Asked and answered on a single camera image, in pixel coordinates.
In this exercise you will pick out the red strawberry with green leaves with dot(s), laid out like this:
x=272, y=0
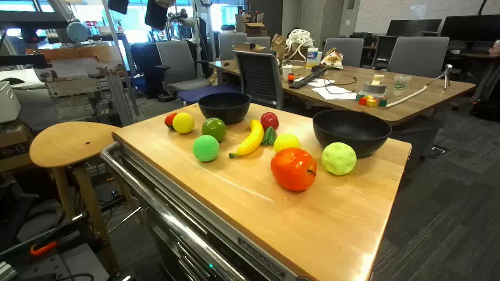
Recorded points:
x=271, y=124

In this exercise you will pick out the small yellow round plush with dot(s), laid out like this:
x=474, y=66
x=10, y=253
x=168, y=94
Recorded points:
x=286, y=141

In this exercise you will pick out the dark green pear plush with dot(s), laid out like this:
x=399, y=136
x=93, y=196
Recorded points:
x=215, y=127

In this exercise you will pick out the large red orange apple plush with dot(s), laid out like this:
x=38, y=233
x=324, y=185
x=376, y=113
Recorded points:
x=294, y=169

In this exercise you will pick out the yellow lemon plush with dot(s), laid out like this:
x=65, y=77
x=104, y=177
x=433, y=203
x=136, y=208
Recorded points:
x=183, y=122

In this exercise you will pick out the small red strawberry plush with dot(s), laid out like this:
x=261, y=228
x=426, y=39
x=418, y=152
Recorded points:
x=169, y=121

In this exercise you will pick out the pale green round plush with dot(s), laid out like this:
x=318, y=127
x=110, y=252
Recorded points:
x=338, y=158

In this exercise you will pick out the yellow banana plush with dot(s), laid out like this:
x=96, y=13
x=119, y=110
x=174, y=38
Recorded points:
x=251, y=142

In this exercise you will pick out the bright green ball plush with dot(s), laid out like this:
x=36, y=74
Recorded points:
x=205, y=149

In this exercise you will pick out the near black bowl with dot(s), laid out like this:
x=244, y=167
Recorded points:
x=230, y=108

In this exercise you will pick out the black bowl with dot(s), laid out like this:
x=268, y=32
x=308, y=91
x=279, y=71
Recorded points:
x=230, y=108
x=361, y=132

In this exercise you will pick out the mesh back office chair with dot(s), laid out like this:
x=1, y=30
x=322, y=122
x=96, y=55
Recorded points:
x=260, y=78

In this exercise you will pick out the white papers on table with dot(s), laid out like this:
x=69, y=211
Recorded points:
x=335, y=92

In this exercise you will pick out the grey office chair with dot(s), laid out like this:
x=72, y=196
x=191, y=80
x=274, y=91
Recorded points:
x=180, y=71

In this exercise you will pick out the far black bowl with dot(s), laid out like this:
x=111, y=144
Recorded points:
x=361, y=132

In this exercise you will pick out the metal tool cart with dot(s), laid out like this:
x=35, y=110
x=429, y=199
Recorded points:
x=196, y=242

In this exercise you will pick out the large wooden office table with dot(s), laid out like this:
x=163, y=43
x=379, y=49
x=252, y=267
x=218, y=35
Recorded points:
x=421, y=96

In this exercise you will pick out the clear plastic cup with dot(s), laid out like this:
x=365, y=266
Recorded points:
x=401, y=82

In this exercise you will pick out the round wooden stool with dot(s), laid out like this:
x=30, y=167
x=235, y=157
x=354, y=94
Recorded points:
x=65, y=147

